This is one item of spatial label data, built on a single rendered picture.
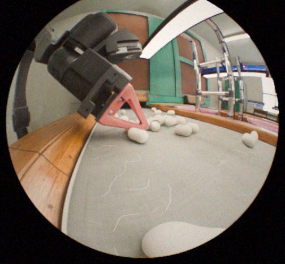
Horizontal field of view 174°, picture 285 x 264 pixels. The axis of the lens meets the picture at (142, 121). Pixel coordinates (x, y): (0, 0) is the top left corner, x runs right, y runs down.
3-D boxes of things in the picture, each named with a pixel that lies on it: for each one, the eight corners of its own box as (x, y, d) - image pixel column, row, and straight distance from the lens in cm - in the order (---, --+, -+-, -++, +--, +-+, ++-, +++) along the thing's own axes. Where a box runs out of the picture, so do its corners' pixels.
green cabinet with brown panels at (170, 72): (81, 97, 67) (100, 9, 120) (94, 99, 121) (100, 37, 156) (210, 101, 132) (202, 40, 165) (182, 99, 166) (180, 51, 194)
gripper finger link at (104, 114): (147, 110, 21) (114, 82, 20) (165, 115, 15) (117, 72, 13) (129, 134, 21) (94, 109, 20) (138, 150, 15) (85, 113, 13)
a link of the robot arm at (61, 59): (99, 59, 18) (77, 44, 22) (90, 48, 13) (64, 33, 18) (77, 89, 19) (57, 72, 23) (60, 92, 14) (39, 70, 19)
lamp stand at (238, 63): (240, 134, 57) (237, 51, 65) (212, 125, 63) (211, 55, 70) (244, 129, 76) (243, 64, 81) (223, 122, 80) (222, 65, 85)
